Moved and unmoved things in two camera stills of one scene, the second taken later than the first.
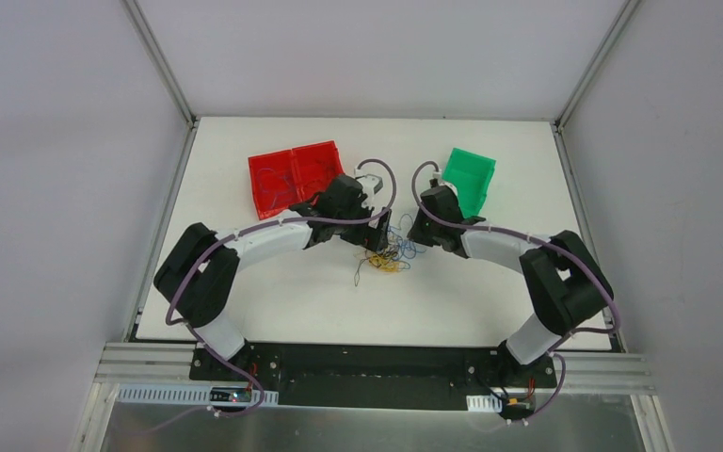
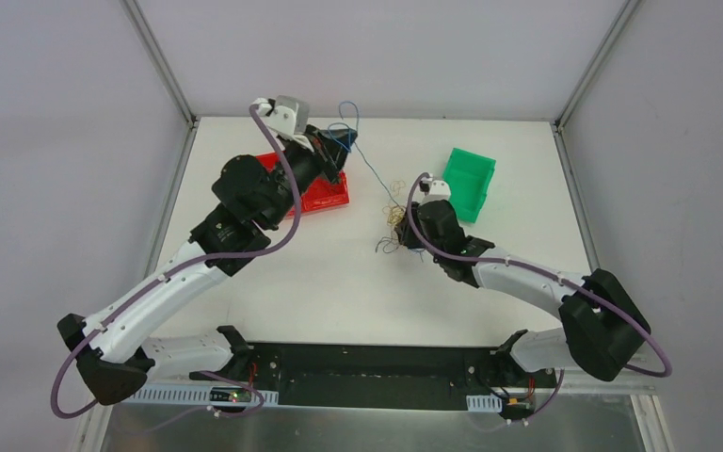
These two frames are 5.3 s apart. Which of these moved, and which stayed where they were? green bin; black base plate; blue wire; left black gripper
Moved: left black gripper; blue wire
Stayed: green bin; black base plate
